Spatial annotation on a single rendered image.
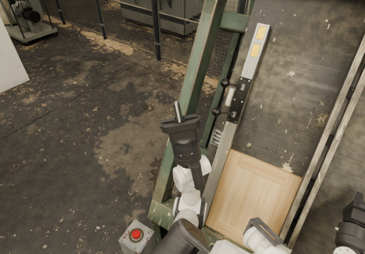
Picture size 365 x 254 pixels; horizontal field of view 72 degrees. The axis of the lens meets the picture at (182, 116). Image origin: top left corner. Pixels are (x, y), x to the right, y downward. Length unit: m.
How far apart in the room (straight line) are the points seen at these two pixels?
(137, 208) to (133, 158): 0.60
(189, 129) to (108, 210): 1.82
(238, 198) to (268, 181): 0.16
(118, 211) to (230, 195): 1.42
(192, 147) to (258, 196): 0.52
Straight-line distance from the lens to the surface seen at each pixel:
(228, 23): 1.22
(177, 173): 0.83
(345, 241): 1.03
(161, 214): 1.39
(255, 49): 1.10
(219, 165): 1.17
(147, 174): 2.61
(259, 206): 1.22
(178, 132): 0.75
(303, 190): 1.10
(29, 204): 2.79
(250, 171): 1.16
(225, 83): 0.99
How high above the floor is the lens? 2.09
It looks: 41 degrees down
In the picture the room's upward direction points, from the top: straight up
